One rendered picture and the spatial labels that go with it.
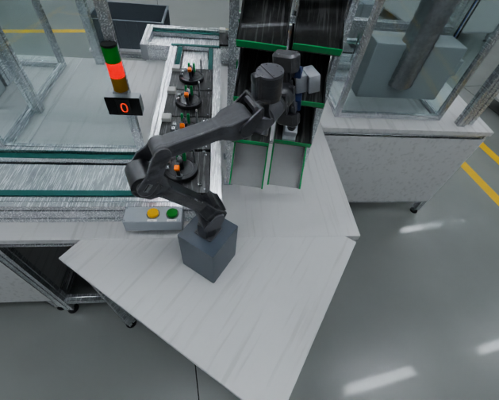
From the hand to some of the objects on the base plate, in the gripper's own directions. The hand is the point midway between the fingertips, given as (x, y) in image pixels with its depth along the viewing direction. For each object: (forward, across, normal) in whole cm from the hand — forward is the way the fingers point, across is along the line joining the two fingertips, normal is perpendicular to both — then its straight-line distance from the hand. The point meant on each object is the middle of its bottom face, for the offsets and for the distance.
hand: (295, 82), depth 73 cm
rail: (-39, -46, +63) cm, 88 cm away
